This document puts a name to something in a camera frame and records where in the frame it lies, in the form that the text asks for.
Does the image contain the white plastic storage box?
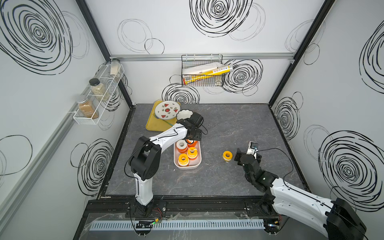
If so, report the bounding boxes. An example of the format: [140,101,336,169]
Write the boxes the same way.
[173,141,202,170]

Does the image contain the spice jar far white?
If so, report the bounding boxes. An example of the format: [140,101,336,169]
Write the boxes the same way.
[110,58,121,77]

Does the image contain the white scalloped bowl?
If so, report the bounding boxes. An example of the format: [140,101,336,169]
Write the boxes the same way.
[176,110,194,121]

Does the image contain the yellow tape roll right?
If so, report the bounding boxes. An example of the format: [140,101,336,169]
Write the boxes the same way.
[178,154,190,167]

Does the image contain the spice jar brown contents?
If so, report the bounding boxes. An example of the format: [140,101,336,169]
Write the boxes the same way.
[76,95,99,120]

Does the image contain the black wire wall basket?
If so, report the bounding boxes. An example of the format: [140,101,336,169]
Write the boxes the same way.
[181,54,223,87]

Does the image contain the black vertical frame post right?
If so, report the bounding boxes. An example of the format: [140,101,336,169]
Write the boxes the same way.
[268,0,336,108]

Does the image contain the orange tape roll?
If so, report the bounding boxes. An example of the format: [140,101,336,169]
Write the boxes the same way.
[176,140,189,154]
[186,139,198,148]

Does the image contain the black vertical frame post left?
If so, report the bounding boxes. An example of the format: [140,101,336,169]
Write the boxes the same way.
[76,0,135,109]

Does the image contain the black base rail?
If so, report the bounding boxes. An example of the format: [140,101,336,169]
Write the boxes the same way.
[83,196,280,219]

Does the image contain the yellow plastic tray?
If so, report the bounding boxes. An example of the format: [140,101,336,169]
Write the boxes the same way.
[146,100,172,132]

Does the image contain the watermelon pattern plate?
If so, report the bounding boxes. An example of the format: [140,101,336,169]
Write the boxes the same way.
[154,101,181,120]

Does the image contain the white wire spice rack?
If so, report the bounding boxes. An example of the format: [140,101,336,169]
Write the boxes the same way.
[73,63,125,131]

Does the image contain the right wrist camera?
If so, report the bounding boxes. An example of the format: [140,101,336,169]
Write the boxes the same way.
[247,141,259,156]

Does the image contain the spice jar black lid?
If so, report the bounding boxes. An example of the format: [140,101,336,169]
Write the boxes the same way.
[89,78,110,102]

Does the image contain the black vertical frame post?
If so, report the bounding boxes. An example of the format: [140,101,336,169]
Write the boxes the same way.
[76,0,135,109]
[268,0,336,108]

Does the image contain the silver left wall rail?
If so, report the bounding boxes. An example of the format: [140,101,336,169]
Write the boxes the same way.
[1,106,88,229]

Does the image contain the white slotted cable duct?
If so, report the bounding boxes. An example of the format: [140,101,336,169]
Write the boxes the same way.
[89,219,265,231]

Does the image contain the yellow tape roll end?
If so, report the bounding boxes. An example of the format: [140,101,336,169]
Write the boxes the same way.
[187,147,199,160]

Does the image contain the orange tape roll front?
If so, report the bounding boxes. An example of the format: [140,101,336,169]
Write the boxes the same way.
[176,140,189,154]

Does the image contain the yellow white foil box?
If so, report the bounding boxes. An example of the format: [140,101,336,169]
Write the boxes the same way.
[182,62,233,87]

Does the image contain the silver horizontal wall rail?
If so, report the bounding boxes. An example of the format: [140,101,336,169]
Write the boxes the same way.
[110,52,295,62]

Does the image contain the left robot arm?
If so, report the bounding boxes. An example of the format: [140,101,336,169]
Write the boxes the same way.
[128,112,204,207]

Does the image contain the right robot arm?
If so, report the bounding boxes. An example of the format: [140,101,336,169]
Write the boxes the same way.
[234,149,367,240]

